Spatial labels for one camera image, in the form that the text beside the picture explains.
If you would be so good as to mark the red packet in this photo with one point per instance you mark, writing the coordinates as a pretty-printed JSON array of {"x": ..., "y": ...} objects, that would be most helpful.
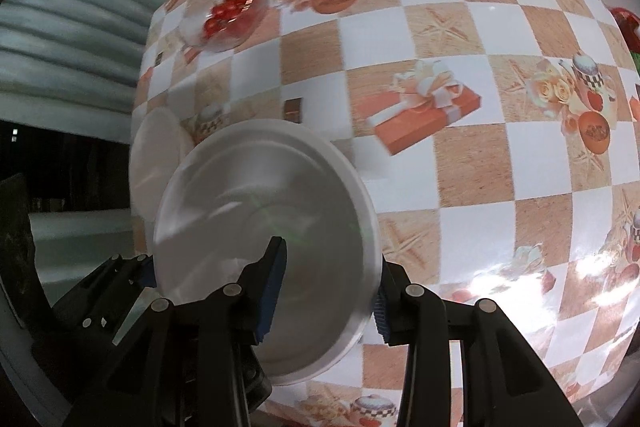
[{"x": 627, "y": 19}]

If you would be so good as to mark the large white bowl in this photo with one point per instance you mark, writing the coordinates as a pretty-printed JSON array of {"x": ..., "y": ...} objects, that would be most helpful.
[{"x": 250, "y": 197}]

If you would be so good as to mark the clear glass bowl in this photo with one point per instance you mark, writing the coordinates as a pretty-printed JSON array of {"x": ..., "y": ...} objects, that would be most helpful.
[{"x": 200, "y": 32}]

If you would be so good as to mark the grey ribbed sofa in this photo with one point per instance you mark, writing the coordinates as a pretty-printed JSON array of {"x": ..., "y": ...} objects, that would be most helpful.
[{"x": 75, "y": 7}]

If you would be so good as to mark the pile of red cherry tomatoes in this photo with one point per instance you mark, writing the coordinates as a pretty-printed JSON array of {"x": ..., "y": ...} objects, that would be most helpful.
[{"x": 230, "y": 7}]

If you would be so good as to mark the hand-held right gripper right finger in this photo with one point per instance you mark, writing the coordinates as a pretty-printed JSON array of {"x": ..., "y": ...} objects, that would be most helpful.
[{"x": 382, "y": 307}]

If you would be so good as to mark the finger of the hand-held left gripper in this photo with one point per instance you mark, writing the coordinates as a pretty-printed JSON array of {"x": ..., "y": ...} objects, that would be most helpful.
[{"x": 146, "y": 271}]

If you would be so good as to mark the checkered printed tablecloth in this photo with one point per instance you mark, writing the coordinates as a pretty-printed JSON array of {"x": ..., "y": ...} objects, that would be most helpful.
[{"x": 475, "y": 182}]

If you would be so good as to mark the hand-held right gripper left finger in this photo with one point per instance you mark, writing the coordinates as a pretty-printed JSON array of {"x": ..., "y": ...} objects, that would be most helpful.
[{"x": 274, "y": 292}]

